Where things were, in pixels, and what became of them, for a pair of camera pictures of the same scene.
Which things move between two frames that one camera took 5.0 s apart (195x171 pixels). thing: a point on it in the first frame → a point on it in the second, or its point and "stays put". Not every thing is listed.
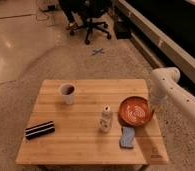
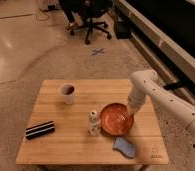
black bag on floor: [123, 26] stays put
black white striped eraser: [39, 130] stays put
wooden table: [92, 122] stays put
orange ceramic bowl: [135, 111] → [116, 119]
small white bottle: [106, 119] → [94, 125]
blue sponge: [127, 138] → [128, 149]
